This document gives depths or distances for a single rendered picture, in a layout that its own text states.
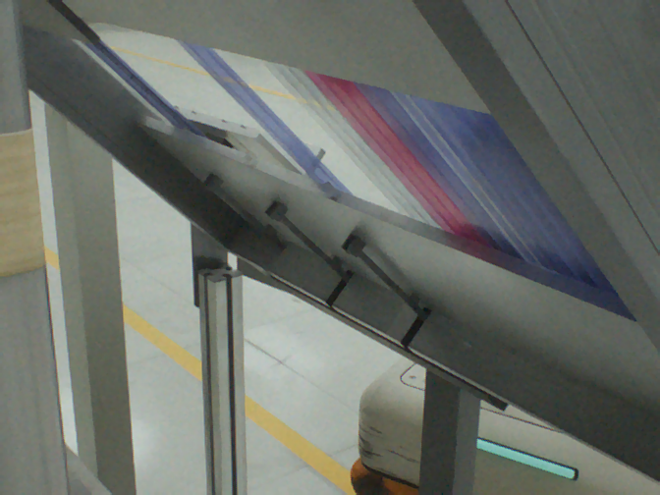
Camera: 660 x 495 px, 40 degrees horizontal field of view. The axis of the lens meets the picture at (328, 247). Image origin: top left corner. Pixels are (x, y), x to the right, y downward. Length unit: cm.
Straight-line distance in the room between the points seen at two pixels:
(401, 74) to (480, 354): 42
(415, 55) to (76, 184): 85
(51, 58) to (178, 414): 127
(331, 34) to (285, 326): 206
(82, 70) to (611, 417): 57
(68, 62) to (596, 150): 70
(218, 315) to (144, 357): 123
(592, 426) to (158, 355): 171
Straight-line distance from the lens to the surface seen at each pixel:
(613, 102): 27
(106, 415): 131
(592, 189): 28
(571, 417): 72
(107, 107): 93
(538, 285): 55
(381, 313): 85
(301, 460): 189
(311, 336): 238
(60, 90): 91
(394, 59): 38
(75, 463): 79
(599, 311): 53
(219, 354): 111
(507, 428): 151
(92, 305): 123
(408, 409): 156
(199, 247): 110
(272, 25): 44
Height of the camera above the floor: 105
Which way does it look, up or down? 21 degrees down
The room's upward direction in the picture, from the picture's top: 1 degrees clockwise
